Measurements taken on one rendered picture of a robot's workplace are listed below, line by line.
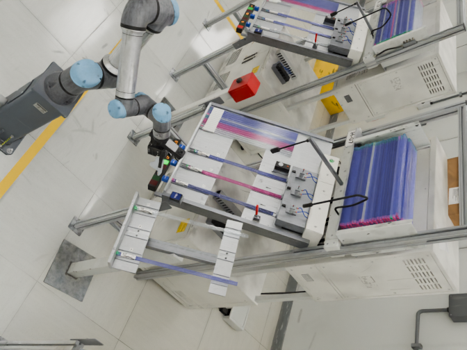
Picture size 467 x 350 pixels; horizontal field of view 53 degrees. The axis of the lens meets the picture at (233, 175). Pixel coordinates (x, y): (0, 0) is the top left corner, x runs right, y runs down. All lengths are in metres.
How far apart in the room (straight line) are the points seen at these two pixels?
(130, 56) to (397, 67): 1.87
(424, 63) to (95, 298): 2.40
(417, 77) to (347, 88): 0.44
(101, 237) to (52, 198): 0.37
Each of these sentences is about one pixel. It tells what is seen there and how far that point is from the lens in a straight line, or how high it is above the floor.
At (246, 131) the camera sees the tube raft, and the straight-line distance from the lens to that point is 2.52.
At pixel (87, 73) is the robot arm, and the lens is 2.06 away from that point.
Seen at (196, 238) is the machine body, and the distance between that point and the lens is 2.46.
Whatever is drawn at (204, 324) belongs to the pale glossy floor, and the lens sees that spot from 3.37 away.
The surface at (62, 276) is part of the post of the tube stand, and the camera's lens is 2.68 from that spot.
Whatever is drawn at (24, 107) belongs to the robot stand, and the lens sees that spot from 2.32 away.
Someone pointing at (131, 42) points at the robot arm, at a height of 1.07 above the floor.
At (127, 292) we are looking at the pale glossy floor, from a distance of 2.93.
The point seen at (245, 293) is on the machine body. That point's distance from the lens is 2.73.
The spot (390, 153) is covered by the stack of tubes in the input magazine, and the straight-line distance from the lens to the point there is 2.26.
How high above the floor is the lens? 2.30
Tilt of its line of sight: 37 degrees down
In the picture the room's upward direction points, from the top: 74 degrees clockwise
